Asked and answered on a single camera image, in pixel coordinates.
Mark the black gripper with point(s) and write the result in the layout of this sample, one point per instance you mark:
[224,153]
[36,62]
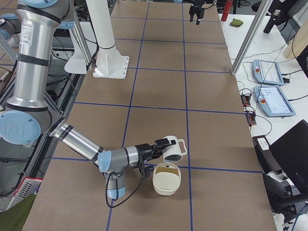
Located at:
[198,4]
[145,151]

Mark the white ribbed cup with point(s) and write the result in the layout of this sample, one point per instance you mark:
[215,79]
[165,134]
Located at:
[173,153]

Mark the white oval bowl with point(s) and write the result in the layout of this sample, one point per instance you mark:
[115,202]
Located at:
[166,179]

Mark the red fire extinguisher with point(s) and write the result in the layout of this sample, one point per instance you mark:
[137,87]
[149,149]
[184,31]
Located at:
[226,10]

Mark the green bean bag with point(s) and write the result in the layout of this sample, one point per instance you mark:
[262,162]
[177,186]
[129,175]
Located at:
[236,22]

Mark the black thermos bottle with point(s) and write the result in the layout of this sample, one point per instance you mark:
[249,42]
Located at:
[272,21]

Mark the blue teach pendant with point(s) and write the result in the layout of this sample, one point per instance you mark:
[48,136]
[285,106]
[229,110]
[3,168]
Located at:
[273,102]
[267,72]

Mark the orange black usb hub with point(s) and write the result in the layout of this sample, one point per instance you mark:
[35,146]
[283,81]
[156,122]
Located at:
[245,98]
[251,118]

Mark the wooden board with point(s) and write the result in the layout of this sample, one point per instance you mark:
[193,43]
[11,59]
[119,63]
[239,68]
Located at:
[300,41]

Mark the black label box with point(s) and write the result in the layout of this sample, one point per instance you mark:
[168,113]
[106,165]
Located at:
[264,155]

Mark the black monitor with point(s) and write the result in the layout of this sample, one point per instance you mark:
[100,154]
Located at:
[291,153]

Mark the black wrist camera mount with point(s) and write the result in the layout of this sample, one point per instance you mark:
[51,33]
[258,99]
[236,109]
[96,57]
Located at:
[145,171]

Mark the aluminium frame post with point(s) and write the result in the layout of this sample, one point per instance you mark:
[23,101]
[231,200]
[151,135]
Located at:
[261,12]

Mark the white camera stand pole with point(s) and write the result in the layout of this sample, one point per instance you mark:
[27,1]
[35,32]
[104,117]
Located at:
[100,17]

